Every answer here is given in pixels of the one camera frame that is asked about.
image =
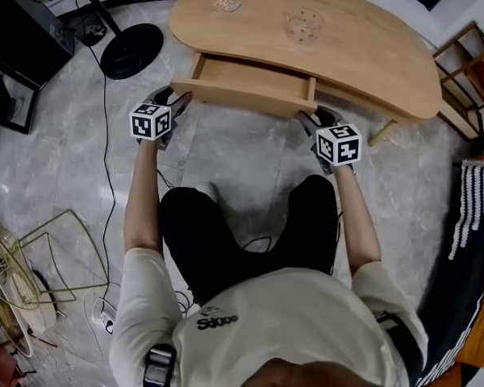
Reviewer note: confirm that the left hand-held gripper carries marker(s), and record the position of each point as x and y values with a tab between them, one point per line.
150	122

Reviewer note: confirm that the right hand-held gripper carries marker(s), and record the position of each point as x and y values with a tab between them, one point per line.
339	145

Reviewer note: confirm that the wooden coffee table drawer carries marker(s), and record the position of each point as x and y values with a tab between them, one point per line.
250	85

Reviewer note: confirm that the person's left forearm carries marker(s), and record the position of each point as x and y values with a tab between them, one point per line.
142	200

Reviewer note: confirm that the person's right forearm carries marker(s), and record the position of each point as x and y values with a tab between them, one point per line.
357	220

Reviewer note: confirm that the wooden coffee table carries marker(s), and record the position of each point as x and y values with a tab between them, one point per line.
266	26

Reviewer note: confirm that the black round fan base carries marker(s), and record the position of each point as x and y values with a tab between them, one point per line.
132	51

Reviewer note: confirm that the clear dotted plastic cup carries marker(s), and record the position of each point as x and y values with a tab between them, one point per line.
303	26

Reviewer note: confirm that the black stand pole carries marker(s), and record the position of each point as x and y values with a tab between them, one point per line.
98	4

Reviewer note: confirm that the person's black shorts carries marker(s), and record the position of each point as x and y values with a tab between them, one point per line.
242	236

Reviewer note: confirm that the wooden shelf rack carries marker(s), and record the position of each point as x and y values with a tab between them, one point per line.
468	83

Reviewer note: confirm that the black cabinet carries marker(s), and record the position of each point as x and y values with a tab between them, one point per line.
18	47

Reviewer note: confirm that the person's white t-shirt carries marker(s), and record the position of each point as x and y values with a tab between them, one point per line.
282	321

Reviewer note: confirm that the black white patterned blanket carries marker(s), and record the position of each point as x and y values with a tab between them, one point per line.
464	264

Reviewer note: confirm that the white power strip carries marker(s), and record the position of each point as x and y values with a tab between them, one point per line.
104	315

